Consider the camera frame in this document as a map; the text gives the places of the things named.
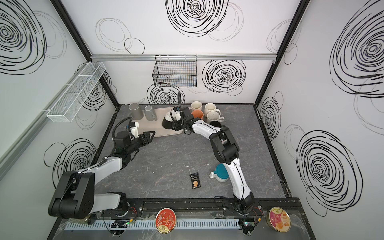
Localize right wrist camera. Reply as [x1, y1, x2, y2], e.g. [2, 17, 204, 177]
[170, 110, 182, 122]

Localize black wire basket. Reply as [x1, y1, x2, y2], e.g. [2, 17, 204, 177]
[152, 55, 198, 87]

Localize large white mug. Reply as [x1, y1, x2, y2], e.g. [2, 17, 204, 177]
[204, 103, 221, 117]

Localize teal lidded white mug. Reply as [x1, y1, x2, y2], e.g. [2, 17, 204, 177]
[209, 164, 230, 183]

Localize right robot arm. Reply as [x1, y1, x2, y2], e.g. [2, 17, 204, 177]
[167, 106, 255, 215]

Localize black mug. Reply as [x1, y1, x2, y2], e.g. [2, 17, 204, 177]
[210, 121, 222, 128]

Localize cream and orange mug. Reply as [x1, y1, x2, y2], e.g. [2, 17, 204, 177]
[192, 110, 204, 120]

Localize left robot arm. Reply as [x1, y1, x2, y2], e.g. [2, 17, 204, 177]
[48, 131, 156, 219]

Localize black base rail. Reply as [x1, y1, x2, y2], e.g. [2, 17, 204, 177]
[102, 197, 302, 217]

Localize pink yellow round tin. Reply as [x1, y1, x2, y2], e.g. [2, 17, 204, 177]
[266, 207, 292, 233]

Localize white mesh wall shelf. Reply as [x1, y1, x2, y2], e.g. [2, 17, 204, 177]
[47, 62, 107, 123]

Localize red round tin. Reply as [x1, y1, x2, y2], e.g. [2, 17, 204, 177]
[155, 208, 177, 234]

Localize black snack packet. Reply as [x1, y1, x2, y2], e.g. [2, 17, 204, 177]
[190, 173, 201, 190]

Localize beige serving tray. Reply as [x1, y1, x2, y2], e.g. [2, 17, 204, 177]
[134, 107, 183, 138]

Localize white slotted cable duct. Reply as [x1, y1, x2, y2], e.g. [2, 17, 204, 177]
[64, 219, 241, 231]

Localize light grey mug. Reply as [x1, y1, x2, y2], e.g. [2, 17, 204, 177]
[145, 106, 157, 121]

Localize cream speckled mug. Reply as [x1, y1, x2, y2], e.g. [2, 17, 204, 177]
[207, 111, 225, 124]

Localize tall dark grey mug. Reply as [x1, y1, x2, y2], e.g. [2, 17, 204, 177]
[129, 103, 144, 121]

